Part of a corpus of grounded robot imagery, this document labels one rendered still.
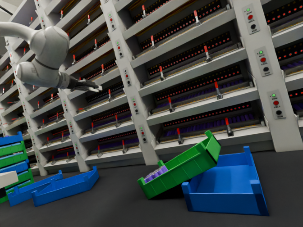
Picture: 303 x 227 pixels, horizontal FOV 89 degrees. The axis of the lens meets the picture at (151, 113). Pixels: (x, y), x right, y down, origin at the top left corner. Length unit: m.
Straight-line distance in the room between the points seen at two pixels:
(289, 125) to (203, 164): 0.47
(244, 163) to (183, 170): 0.31
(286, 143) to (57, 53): 1.06
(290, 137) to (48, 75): 1.10
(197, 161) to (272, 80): 0.51
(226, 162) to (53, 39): 0.90
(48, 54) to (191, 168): 0.73
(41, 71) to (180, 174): 0.73
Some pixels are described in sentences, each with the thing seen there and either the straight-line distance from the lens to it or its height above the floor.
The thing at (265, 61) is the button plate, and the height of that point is 0.40.
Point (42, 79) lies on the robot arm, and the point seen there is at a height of 0.60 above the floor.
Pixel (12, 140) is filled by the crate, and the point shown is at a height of 0.42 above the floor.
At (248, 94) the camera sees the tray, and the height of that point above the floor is 0.28.
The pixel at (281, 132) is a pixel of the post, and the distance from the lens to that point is 0.87.
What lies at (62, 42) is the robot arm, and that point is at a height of 0.71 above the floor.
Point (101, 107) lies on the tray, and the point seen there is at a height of 0.47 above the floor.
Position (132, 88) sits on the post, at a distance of 1.02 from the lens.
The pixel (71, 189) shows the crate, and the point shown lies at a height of 0.03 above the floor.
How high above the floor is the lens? 0.30
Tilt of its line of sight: 1 degrees up
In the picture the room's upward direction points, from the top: 16 degrees counter-clockwise
